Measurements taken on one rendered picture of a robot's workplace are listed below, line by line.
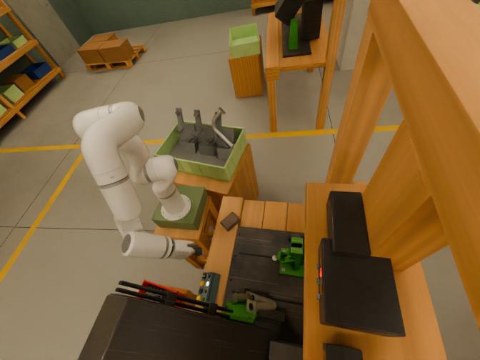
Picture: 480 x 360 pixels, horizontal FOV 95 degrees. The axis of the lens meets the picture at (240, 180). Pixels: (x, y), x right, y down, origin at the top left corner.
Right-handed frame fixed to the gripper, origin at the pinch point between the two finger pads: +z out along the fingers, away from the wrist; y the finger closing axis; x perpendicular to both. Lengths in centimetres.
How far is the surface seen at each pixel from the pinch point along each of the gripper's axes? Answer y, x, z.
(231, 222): -2.2, 20.3, 30.4
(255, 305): 20.9, -25.3, 5.5
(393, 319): 64, -34, -15
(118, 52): -214, 500, 21
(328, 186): 62, -1, -5
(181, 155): -37, 94, 26
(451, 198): 78, -23, -37
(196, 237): -26.7, 19.2, 25.2
